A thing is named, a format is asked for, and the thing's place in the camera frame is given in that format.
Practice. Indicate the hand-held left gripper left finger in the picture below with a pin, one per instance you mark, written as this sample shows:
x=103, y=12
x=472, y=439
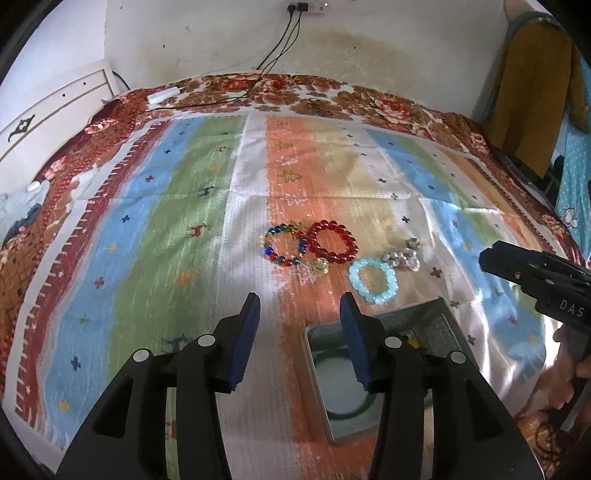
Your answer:
x=244, y=341

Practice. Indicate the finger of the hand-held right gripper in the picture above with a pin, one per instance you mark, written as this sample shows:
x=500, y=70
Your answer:
x=508, y=272
x=540, y=258

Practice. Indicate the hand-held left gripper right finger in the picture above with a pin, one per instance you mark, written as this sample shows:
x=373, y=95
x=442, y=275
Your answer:
x=355, y=341

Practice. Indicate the metal tin box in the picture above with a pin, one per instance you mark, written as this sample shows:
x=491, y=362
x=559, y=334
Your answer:
x=425, y=318

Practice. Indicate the person's right hand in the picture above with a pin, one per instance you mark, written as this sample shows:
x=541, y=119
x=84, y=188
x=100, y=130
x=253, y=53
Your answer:
x=564, y=374

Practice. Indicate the blue dotted hanging cloth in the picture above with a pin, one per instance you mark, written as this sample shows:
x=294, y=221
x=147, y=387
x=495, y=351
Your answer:
x=575, y=194

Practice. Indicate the green bangle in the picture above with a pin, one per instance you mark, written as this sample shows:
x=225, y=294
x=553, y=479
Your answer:
x=342, y=416

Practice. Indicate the striped colourful cloth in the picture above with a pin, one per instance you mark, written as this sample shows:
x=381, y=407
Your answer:
x=161, y=230

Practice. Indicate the mustard hanging garment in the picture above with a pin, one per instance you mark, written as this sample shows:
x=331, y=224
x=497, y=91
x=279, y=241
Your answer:
x=531, y=92

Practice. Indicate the white charger adapter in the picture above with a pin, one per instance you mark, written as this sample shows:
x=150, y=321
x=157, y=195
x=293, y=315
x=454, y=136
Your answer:
x=162, y=94

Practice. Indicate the small white object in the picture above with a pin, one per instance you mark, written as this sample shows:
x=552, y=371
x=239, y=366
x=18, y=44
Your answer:
x=33, y=187

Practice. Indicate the light blue pillow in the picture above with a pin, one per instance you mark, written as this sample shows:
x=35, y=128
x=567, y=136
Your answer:
x=18, y=207

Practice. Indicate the white headboard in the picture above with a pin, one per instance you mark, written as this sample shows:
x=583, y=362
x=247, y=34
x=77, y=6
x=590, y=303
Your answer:
x=46, y=106

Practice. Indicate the white power strip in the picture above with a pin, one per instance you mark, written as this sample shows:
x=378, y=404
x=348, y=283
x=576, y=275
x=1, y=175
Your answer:
x=315, y=6

